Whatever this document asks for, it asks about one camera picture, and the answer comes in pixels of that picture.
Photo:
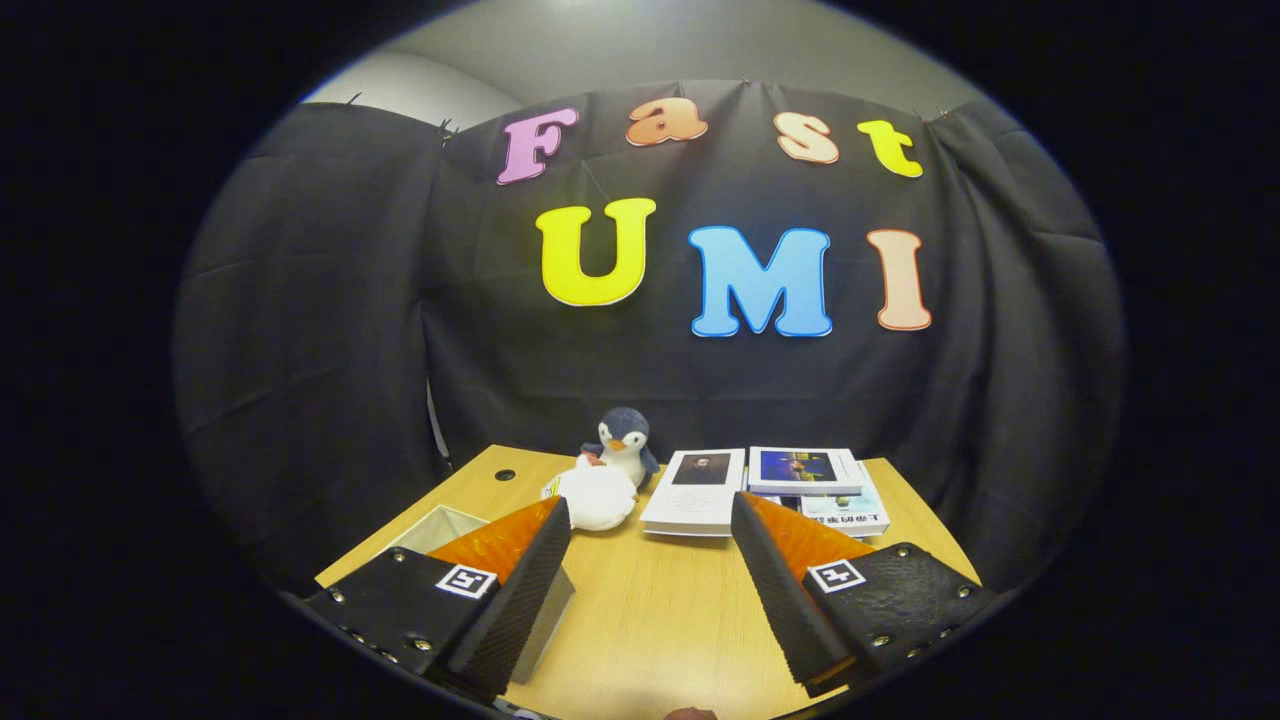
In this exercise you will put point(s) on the white duck plush toy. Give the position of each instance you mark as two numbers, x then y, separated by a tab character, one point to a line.
600	500

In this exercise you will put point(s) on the book with pale teal cover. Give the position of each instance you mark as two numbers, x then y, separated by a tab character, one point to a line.
850	512

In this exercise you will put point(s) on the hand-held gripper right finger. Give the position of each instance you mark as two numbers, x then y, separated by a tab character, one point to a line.
775	600

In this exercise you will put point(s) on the white book with dark portrait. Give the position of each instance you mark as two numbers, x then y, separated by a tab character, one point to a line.
690	500

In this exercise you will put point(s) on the beige fabric storage box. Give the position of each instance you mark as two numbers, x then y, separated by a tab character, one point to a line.
440	530

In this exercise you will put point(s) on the grey penguin plush toy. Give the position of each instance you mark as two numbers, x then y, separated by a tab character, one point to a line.
625	440

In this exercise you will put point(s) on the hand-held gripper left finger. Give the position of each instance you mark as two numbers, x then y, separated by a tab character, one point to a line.
520	600

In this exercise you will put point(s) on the book with blue picture cover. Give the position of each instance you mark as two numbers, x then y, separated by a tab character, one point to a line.
805	467

